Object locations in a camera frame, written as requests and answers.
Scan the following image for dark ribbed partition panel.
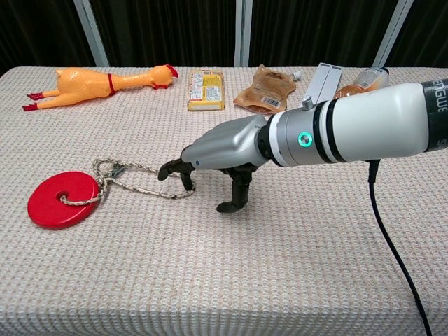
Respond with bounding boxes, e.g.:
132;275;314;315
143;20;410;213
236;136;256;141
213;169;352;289
248;0;395;68
89;0;239;67
0;0;97;76
388;0;448;69

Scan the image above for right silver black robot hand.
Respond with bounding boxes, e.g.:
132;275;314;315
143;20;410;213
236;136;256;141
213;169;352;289
157;114;270;214

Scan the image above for yellow snack packet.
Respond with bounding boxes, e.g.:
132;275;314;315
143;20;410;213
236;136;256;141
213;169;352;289
186;69;225;112

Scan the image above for yellow rubber chicken toy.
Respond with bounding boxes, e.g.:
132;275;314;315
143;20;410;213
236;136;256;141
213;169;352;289
22;64;179;112

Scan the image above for aluminium partition post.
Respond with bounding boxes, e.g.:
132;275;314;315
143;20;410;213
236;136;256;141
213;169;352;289
370;0;416;69
72;0;110;67
233;0;253;67

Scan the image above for red disc with hole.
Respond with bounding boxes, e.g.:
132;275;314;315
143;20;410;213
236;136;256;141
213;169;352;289
27;170;102;230

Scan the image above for beige woven tablecloth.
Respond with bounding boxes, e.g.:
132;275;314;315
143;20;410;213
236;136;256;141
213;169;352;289
0;65;448;336

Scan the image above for orange drink bottle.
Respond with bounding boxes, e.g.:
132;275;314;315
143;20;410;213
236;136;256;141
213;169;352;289
332;66;391;101

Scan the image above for brown spouted pouch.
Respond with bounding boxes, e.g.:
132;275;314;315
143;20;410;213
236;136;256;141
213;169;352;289
233;64;302;116

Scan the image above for beige braided rope loop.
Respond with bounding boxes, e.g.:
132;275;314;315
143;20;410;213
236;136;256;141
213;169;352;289
59;159;196;207

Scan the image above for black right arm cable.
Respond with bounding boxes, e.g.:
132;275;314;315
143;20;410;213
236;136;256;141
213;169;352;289
365;159;433;336

